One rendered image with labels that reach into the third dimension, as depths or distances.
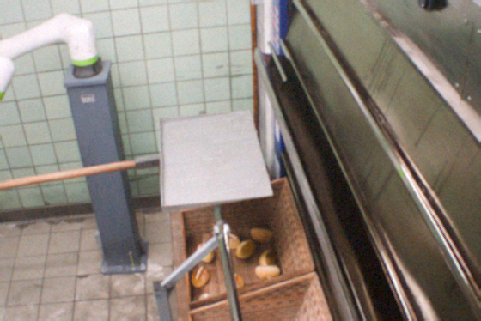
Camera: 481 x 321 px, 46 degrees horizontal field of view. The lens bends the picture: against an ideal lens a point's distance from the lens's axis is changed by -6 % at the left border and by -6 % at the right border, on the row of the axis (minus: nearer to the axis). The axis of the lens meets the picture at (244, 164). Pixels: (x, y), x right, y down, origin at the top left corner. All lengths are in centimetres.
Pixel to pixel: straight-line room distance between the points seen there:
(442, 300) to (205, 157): 121
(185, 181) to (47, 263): 173
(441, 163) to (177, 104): 249
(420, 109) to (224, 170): 103
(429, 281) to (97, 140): 203
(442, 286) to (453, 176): 24
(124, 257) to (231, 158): 142
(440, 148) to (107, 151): 209
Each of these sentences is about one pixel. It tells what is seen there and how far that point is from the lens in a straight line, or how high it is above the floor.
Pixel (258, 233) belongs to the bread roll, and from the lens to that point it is 260.
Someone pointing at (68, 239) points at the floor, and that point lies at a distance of 373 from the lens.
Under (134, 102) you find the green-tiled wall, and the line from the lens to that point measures 340.
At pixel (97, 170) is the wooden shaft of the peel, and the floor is 117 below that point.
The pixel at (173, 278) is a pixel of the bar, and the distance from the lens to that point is 196.
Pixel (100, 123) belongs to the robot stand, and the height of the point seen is 97.
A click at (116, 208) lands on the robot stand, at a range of 315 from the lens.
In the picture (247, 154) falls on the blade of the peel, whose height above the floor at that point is 119.
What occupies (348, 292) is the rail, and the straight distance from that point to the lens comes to 129.
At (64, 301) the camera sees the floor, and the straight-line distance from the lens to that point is 336.
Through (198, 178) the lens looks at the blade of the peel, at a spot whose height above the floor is 117.
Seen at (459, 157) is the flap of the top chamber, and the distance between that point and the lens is 104.
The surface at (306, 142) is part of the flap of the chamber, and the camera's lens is 177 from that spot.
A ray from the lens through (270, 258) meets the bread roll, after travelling 250.
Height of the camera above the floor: 239
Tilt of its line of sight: 35 degrees down
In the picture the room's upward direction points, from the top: 2 degrees counter-clockwise
